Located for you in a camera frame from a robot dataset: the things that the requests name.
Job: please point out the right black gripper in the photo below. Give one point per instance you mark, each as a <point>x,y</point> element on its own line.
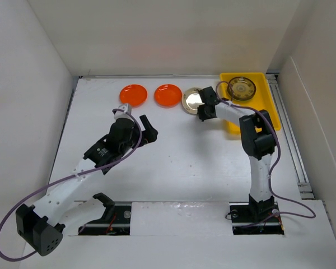
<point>201,113</point>

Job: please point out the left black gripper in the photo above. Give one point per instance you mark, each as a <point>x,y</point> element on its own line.
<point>148,135</point>

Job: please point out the cream patterned plate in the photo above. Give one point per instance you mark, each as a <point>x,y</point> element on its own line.
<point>191,100</point>

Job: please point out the yellow patterned plate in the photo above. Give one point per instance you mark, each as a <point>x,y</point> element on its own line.
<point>241,88</point>

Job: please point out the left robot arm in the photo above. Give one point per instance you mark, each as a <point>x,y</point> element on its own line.
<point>41,225</point>

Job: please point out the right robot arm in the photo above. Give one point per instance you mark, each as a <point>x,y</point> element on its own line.
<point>258,140</point>

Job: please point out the yellow plastic bin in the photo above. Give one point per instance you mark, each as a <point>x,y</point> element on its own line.
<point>261,101</point>

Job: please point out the left orange plate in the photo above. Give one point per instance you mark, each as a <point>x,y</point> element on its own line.
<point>134,95</point>

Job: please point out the orange plate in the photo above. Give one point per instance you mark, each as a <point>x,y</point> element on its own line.
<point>134,95</point>
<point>168,95</point>

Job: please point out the right orange plate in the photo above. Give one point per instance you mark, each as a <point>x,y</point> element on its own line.
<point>168,95</point>

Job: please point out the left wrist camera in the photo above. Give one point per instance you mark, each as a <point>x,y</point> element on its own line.
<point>123,111</point>

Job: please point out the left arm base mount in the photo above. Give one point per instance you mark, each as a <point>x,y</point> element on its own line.
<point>115,222</point>

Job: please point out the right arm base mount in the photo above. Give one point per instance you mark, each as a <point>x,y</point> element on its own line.
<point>245,221</point>

